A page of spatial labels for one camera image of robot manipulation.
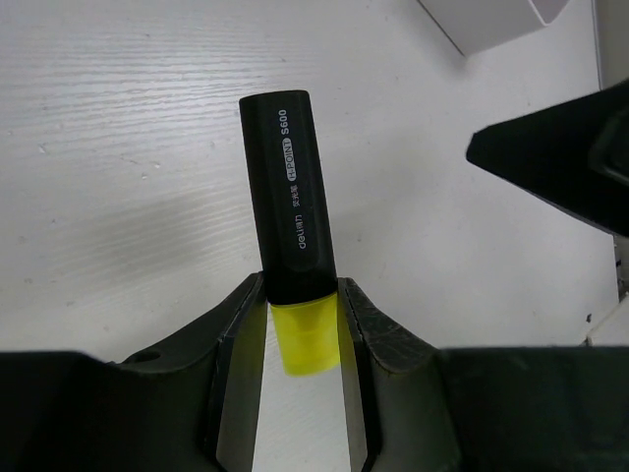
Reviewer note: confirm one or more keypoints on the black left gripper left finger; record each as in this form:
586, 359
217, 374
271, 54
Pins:
189, 402

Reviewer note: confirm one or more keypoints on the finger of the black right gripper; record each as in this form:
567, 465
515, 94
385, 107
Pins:
573, 156

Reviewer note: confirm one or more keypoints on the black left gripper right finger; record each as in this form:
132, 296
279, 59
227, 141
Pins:
413, 407

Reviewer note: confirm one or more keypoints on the yellow cap black highlighter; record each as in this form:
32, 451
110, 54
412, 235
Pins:
293, 230

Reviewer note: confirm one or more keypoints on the white divided container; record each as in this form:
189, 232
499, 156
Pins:
475, 27

